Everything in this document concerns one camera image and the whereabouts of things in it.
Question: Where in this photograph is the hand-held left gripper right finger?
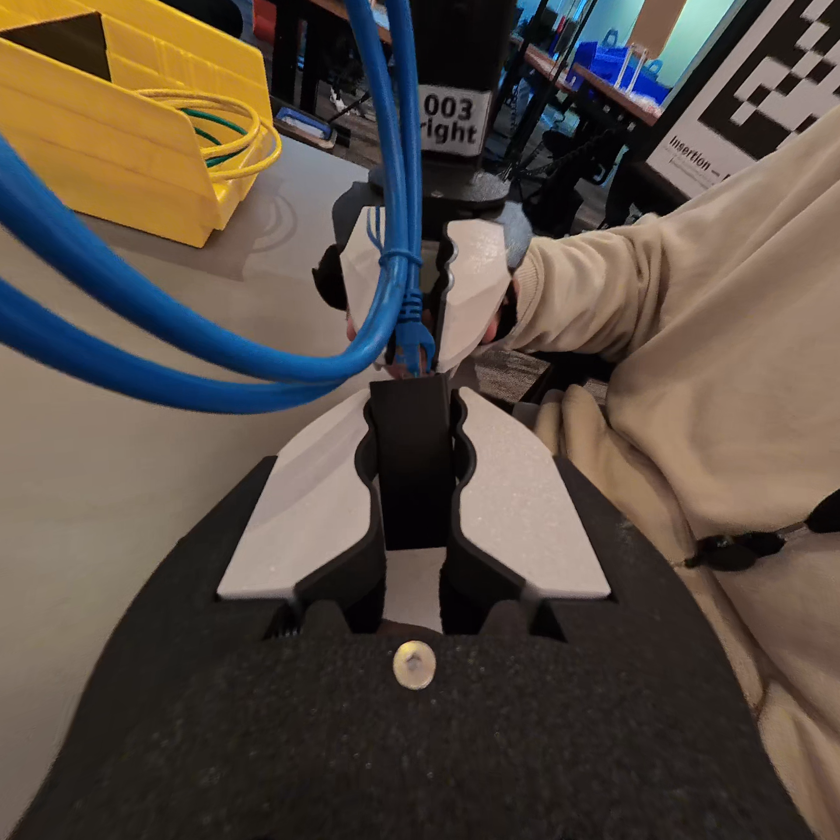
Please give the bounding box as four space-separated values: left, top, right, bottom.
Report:
441 387 614 599

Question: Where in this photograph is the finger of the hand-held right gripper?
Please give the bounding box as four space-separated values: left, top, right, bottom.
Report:
340 205 388 352
430 220 514 376

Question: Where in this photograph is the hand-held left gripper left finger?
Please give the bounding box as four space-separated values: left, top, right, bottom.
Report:
217 388 387 601

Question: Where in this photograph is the blue ethernet cable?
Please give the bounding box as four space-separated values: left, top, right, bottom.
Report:
0 0 437 416

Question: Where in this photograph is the black network switch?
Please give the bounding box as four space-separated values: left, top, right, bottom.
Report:
369 373 455 552

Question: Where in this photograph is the yellow ethernet cable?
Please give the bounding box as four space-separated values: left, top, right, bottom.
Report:
134 88 283 179

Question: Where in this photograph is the green ethernet cable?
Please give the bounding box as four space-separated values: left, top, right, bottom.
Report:
184 108 247 148

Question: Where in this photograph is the yellow plastic bin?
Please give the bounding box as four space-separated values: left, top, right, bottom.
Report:
0 0 283 249

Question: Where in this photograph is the person's right hand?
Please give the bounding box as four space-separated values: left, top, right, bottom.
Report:
344 277 521 347

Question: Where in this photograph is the small blue bin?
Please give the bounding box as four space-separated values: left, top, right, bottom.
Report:
567 29 664 99

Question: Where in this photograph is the long wooden workbench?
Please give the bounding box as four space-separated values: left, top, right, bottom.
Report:
525 42 660 126

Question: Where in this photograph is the printed marker tag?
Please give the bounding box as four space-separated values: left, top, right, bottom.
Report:
646 0 840 198

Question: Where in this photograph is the black bin divider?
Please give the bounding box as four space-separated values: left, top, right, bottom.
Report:
0 12 112 83

